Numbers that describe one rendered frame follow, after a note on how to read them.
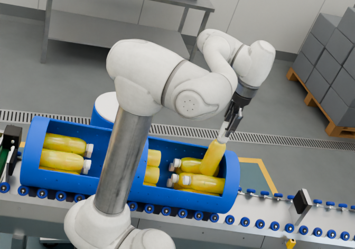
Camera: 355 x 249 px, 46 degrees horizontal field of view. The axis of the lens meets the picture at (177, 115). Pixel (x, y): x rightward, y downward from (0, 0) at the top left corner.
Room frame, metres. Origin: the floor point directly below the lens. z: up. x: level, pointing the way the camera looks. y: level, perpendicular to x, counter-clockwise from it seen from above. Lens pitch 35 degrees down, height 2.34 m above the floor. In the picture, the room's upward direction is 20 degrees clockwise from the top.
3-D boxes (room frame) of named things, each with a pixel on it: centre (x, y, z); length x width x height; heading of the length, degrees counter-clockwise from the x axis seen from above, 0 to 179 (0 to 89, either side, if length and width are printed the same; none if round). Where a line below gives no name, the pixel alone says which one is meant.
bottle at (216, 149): (1.42, -0.20, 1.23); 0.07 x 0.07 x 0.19
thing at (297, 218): (1.56, -0.70, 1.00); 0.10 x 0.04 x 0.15; 15
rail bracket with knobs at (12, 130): (1.38, 0.68, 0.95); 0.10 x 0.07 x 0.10; 15
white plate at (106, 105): (1.79, 0.29, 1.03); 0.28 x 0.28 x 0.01
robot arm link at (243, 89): (1.43, -0.21, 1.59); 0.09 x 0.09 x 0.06
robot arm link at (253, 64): (1.43, -0.20, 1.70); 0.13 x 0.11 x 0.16; 72
